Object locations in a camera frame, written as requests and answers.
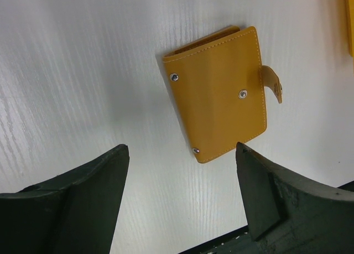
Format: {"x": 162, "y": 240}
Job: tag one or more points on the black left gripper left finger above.
{"x": 74, "y": 212}

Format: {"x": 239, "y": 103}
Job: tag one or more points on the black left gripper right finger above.
{"x": 289, "y": 213}

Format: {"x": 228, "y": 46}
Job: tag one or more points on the yellow leather card holder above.
{"x": 218, "y": 84}

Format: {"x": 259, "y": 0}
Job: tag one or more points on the yellow plastic bin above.
{"x": 349, "y": 16}

